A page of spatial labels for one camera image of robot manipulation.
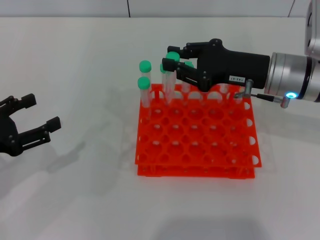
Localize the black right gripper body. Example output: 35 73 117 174
196 38 272 93

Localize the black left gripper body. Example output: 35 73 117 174
0 96 24 158

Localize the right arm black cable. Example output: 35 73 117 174
233 79 299 109

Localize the orange test tube rack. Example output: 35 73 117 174
134 83 263 180

